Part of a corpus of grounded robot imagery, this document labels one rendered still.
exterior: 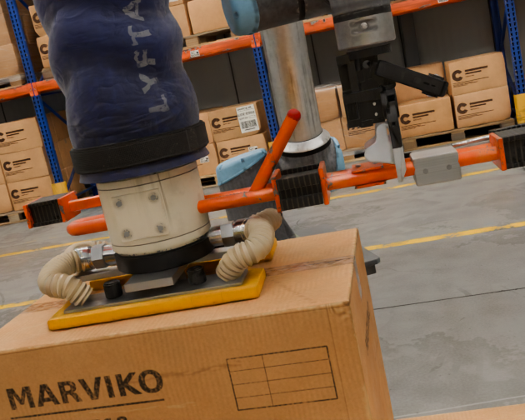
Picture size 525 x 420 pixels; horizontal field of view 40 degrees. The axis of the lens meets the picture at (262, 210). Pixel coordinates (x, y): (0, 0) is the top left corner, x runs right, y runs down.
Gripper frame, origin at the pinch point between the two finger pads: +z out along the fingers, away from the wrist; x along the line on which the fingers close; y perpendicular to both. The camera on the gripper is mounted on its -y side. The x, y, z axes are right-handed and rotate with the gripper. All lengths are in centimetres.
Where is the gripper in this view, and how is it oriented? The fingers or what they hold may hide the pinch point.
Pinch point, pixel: (402, 170)
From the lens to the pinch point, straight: 119.2
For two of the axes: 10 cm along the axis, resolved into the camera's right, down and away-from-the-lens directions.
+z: 2.0, 9.6, 2.0
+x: -1.4, 2.3, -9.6
